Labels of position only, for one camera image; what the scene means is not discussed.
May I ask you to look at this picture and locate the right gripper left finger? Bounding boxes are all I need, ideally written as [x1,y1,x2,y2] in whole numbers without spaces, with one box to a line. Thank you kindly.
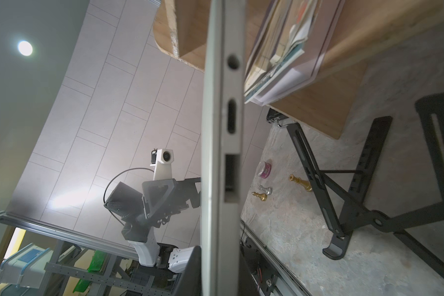
[170,246,202,296]

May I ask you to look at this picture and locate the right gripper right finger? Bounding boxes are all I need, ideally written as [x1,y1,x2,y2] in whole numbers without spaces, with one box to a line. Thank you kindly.
[239,250,259,296]

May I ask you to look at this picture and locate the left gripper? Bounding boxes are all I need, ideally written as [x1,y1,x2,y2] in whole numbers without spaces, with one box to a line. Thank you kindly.
[142,178,201,226]

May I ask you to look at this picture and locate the silver laptop computer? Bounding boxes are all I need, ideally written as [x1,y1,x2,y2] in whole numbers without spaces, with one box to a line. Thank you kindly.
[201,1,246,296]

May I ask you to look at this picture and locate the black folding laptop stand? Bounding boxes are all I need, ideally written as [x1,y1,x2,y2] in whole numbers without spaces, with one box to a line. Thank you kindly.
[285,88,444,291]

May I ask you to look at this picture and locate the metal storage rack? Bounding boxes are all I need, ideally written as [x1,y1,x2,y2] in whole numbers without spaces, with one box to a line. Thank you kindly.
[0,236,171,296]

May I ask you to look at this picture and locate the silver chess piece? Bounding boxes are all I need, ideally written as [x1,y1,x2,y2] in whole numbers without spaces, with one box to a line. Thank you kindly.
[259,185,273,196]

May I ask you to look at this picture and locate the white book under stack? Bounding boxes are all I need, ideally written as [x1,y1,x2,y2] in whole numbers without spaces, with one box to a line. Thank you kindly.
[245,1,345,106]

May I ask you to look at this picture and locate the ceiling light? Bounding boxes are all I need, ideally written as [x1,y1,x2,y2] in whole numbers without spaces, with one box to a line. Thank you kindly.
[17,40,33,56]

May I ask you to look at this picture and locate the wooden two-tier shelf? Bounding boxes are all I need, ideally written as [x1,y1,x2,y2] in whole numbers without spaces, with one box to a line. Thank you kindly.
[152,0,444,140]

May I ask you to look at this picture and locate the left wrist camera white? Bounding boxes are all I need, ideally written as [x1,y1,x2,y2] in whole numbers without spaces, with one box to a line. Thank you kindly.
[150,149,174,181]

